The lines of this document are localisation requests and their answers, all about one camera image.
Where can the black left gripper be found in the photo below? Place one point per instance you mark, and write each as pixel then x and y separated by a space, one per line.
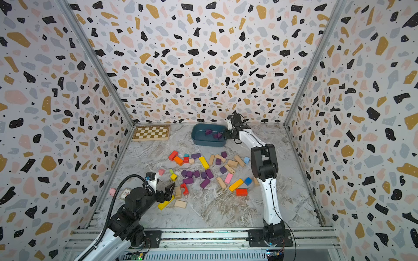
pixel 168 194

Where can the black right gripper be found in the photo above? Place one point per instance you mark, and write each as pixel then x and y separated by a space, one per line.
pixel 226 135

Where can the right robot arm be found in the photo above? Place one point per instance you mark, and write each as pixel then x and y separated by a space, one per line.
pixel 264 166

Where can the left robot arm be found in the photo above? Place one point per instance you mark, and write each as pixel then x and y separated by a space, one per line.
pixel 123 230

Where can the teal plastic storage bin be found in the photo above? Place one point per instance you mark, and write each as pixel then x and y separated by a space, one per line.
pixel 200 138

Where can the yellow cube block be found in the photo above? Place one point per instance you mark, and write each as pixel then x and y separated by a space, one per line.
pixel 173 177

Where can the red arch block front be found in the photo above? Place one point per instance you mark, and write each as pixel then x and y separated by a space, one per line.
pixel 184 187

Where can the yellow block near gripper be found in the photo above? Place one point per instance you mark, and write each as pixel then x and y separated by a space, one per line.
pixel 162 206

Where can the natural wood square block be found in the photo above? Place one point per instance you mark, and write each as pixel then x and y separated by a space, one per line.
pixel 180 204

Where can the orange rectangular block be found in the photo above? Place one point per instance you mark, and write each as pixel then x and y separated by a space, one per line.
pixel 178 161

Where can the natural wood flat block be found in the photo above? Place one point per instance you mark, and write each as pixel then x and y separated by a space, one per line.
pixel 233 164

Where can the natural wood long block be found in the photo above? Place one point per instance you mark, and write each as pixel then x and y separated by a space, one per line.
pixel 239 160

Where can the purple upright rectangular block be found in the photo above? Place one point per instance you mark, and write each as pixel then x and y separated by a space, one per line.
pixel 209 174

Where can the purple flat block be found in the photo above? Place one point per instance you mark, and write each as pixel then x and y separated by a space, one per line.
pixel 196 155

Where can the natural wood long plank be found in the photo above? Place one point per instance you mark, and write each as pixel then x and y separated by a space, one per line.
pixel 221 182

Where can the pink rectangular block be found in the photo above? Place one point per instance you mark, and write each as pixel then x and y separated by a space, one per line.
pixel 228 178

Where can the wooden chessboard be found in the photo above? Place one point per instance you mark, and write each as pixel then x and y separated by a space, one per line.
pixel 151 133

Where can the yellow orange long block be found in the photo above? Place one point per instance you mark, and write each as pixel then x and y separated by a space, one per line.
pixel 236 185

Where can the red wedge block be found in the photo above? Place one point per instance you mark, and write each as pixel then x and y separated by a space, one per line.
pixel 241 192

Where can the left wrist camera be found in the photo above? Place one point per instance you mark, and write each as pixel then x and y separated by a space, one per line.
pixel 151 181

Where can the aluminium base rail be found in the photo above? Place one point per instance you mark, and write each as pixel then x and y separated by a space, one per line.
pixel 227 244

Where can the aluminium corner post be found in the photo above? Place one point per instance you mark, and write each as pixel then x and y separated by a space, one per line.
pixel 335 14

